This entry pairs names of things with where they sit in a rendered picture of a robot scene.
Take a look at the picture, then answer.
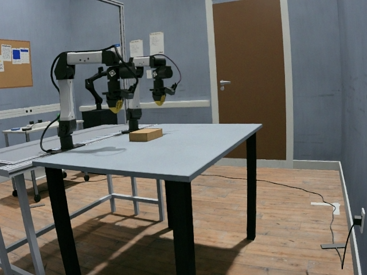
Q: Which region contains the brown cardboard box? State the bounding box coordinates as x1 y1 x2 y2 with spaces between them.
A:
129 128 163 142

